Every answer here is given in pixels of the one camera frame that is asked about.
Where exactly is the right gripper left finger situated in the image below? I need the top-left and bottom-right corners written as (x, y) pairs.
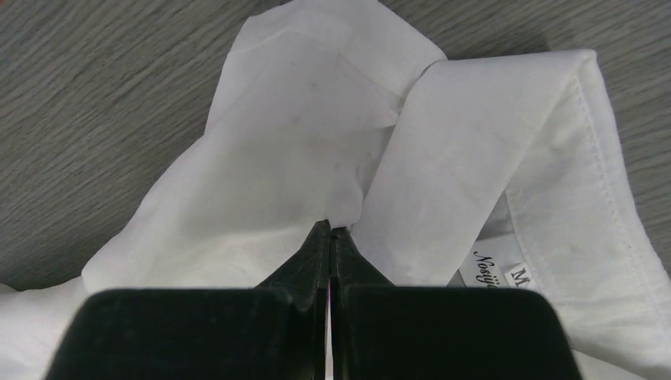
top-left (47, 221), bottom-right (331, 379)

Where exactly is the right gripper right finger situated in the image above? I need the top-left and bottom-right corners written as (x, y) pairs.
top-left (330, 228), bottom-right (581, 379)

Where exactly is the white shirt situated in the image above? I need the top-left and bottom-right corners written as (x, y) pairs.
top-left (1, 1), bottom-right (670, 379)

